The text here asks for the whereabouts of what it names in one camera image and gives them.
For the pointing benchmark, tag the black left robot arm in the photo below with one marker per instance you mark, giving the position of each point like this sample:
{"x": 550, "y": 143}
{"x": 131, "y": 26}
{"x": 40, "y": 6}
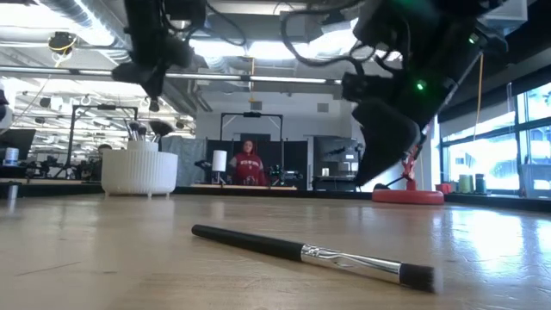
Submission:
{"x": 144, "y": 21}

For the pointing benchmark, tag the large flat-head makeup brush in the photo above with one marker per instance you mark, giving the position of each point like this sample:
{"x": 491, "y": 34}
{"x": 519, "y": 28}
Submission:
{"x": 249, "y": 240}

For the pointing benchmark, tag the white and blue cup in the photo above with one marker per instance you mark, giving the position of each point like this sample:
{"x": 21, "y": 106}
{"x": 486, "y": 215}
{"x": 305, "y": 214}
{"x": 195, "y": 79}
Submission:
{"x": 11, "y": 157}

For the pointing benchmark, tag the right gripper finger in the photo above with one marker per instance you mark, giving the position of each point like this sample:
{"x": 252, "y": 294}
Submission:
{"x": 385, "y": 138}

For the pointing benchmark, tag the black monitor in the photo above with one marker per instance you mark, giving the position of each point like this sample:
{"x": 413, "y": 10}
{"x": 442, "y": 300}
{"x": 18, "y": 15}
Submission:
{"x": 17, "y": 140}

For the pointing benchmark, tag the person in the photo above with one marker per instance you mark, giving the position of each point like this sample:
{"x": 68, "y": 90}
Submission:
{"x": 247, "y": 168}
{"x": 103, "y": 148}

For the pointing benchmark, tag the grey partition panel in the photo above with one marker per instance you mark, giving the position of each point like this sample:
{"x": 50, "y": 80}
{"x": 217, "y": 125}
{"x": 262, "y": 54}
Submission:
{"x": 185, "y": 159}

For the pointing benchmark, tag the white ribbed round container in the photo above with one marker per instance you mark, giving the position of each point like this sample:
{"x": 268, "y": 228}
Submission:
{"x": 140, "y": 172}

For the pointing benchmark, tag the green cup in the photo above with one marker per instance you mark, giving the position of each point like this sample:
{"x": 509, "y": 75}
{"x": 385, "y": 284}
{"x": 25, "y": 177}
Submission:
{"x": 466, "y": 184}

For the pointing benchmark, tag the wooden background table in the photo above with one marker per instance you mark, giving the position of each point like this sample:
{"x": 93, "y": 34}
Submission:
{"x": 241, "y": 187}

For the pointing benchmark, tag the small red box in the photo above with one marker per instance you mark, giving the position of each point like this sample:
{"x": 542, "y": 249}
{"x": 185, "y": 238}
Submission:
{"x": 444, "y": 188}

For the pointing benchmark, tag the black metal frame stand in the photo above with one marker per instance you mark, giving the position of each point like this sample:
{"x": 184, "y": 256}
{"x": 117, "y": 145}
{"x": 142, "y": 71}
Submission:
{"x": 107, "y": 107}
{"x": 251, "y": 114}

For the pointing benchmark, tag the black ceiling device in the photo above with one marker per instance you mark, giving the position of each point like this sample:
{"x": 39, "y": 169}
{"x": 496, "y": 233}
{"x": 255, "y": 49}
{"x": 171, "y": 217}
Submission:
{"x": 62, "y": 42}

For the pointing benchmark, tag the black track light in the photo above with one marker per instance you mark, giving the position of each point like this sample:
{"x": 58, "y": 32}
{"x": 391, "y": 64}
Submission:
{"x": 154, "y": 106}

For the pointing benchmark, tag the black partition panel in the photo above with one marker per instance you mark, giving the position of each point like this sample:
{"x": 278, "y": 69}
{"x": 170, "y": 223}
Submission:
{"x": 295, "y": 159}

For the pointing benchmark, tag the red desk lamp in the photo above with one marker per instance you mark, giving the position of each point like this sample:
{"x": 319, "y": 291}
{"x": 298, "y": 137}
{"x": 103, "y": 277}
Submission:
{"x": 409, "y": 197}

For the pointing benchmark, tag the white cylinder table lamp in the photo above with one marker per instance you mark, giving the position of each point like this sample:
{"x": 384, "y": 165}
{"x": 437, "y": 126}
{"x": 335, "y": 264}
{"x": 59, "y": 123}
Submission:
{"x": 219, "y": 161}

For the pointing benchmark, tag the small white cup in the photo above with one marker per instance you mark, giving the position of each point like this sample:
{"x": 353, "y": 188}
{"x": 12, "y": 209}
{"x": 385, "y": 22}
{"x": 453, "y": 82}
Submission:
{"x": 325, "y": 171}

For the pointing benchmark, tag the dark green bottle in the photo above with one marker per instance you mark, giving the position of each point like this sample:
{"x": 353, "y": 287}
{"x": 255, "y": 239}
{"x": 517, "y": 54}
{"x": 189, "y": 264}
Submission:
{"x": 481, "y": 184}

